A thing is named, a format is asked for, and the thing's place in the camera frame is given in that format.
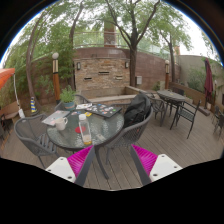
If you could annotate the grey wall box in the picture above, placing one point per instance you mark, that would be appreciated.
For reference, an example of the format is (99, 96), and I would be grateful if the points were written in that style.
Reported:
(138, 80)

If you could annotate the wooden bench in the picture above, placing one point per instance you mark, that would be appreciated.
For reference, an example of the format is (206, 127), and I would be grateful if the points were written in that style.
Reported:
(10, 110)

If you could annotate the white ribbed ceramic mug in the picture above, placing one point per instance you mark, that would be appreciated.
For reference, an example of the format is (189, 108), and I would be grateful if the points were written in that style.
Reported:
(60, 124)

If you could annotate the silver laptop with stickers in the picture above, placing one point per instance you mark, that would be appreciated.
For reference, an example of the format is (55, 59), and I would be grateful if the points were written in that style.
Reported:
(53, 116)

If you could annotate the small yellow card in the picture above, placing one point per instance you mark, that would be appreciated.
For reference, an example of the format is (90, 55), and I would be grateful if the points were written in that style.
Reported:
(88, 114)

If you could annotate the grey mesh patio chair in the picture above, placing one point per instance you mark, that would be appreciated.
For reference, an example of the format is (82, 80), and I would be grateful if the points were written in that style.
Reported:
(30, 133)
(133, 135)
(59, 106)

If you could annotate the black backpack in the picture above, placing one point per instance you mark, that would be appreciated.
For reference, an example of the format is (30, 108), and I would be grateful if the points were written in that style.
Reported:
(136, 110)

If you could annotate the white sticker sheet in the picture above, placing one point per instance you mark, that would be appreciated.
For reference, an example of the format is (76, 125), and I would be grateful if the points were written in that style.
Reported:
(83, 106)

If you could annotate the orange canopy with white pole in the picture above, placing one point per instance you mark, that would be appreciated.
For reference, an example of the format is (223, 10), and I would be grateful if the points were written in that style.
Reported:
(5, 76)

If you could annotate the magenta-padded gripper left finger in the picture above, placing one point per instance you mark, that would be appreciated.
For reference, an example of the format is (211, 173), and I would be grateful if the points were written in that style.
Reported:
(65, 166)

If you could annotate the wooden lamp post white globe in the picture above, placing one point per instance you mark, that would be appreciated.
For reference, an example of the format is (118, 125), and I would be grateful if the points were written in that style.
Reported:
(55, 83)
(167, 76)

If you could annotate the group of dark patio chairs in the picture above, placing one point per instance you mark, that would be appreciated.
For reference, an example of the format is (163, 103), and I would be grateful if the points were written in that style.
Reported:
(186, 115)

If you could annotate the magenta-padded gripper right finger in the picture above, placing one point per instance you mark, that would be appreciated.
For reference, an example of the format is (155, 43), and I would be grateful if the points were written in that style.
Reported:
(160, 166)

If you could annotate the large dark-trunked tree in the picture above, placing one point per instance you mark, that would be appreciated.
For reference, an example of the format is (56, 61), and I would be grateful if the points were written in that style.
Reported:
(133, 66)

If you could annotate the closed maroon patio umbrella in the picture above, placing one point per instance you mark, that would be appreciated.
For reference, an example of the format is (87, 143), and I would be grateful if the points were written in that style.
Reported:
(208, 80)

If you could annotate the green plant in teal pot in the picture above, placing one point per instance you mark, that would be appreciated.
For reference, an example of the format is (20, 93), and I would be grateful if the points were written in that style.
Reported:
(68, 96)

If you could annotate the clear plastic bottle white cap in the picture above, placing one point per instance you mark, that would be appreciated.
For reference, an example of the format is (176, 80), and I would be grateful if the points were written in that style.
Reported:
(85, 130)

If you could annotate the black wall lantern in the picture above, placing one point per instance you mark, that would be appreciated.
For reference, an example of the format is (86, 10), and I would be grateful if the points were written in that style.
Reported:
(78, 66)
(126, 65)

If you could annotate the leaning thin-trunked tree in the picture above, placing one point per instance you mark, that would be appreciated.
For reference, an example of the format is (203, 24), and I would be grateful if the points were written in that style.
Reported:
(30, 73)

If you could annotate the yellow blue striped cone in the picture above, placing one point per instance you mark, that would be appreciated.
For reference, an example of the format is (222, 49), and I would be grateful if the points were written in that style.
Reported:
(33, 105)

